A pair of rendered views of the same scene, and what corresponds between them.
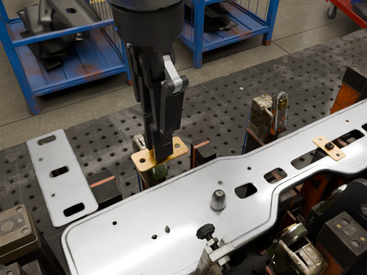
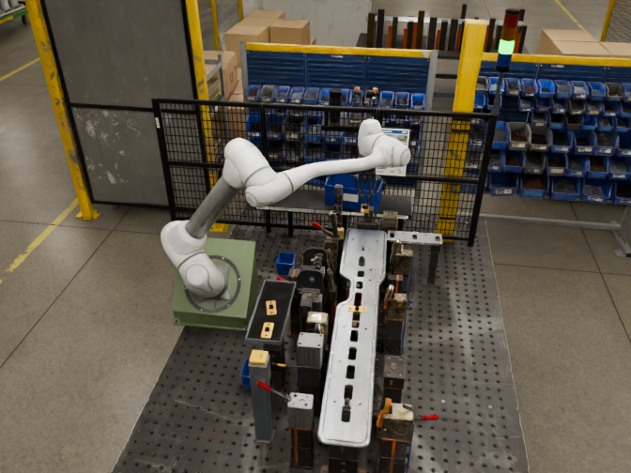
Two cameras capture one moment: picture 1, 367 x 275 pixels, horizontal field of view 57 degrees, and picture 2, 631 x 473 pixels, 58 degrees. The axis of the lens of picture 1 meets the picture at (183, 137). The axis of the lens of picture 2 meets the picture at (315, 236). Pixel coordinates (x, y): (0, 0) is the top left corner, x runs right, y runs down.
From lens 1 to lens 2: 279 cm
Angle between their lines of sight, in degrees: 87
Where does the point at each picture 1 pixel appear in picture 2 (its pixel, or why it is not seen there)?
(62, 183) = (407, 236)
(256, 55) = not seen: outside the picture
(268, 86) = (481, 427)
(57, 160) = (422, 237)
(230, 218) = (353, 264)
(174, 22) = not seen: hidden behind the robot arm
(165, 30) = not seen: hidden behind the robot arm
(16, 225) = (389, 215)
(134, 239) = (366, 242)
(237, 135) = (434, 369)
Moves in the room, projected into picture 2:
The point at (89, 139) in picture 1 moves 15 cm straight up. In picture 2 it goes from (480, 302) to (484, 281)
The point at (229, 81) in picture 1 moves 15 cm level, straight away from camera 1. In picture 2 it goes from (505, 404) to (537, 425)
